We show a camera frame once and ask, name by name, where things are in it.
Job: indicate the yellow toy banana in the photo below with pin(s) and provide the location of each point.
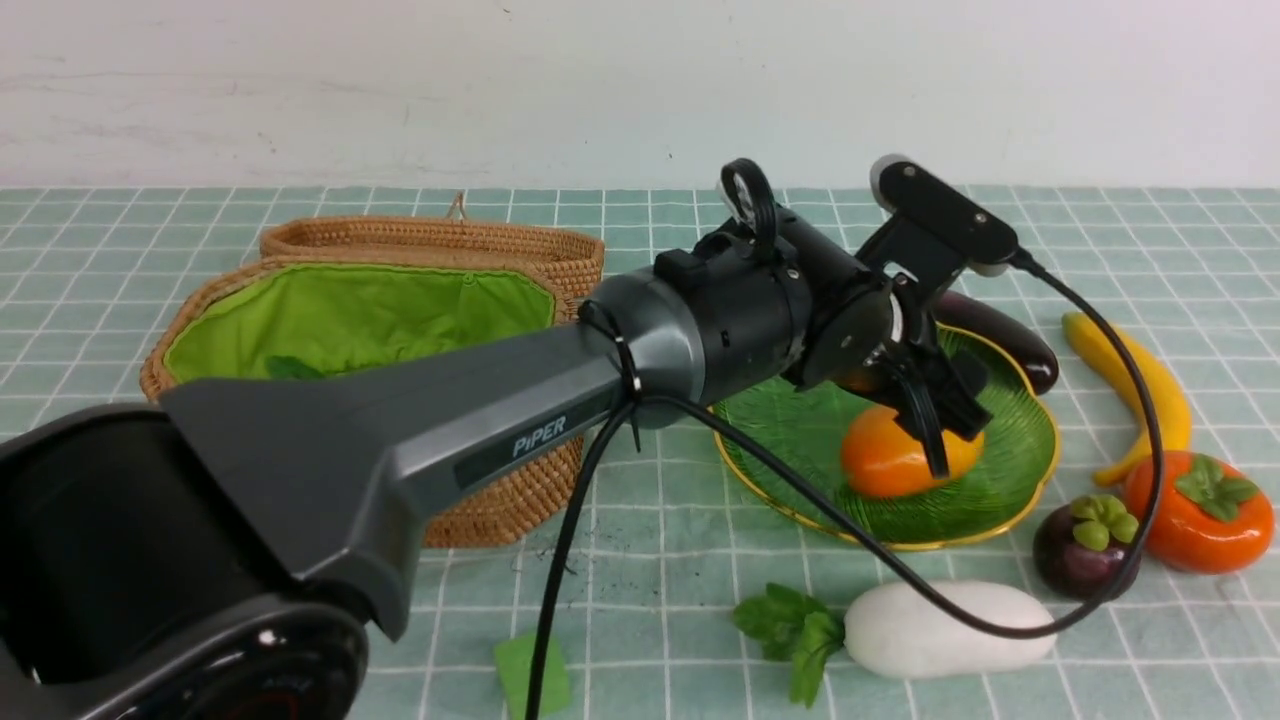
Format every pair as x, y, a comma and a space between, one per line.
1172, 409

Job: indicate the dark purple toy eggplant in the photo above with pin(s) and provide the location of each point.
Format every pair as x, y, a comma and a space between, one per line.
1039, 362

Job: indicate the orange toy persimmon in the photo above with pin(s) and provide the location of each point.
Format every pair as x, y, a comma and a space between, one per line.
1211, 519

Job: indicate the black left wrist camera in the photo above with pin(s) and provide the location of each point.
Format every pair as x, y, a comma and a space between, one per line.
908, 191

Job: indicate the white toy radish with leaves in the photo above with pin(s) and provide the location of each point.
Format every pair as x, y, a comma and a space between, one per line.
889, 630

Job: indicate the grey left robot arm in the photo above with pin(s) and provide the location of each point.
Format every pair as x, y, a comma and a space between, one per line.
218, 554

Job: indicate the woven wicker basket green lining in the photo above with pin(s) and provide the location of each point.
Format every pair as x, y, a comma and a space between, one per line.
360, 320

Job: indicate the green foam cube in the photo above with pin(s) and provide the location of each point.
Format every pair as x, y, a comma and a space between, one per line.
513, 662

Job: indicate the purple toy mangosteen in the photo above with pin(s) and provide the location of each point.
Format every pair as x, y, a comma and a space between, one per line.
1086, 544

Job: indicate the green leaf-shaped glass plate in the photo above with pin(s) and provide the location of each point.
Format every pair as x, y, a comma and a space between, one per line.
805, 430

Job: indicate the orange yellow toy mango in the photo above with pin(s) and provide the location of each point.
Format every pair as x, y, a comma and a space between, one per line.
881, 460

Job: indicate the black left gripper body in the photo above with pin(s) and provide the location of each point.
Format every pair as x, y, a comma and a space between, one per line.
852, 331

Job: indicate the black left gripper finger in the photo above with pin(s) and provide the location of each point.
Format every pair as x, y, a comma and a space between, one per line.
907, 390
956, 382

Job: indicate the green checkered tablecloth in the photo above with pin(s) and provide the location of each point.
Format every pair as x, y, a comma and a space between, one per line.
671, 541

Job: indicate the woven wicker basket lid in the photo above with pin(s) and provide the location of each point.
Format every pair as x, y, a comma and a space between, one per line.
573, 262

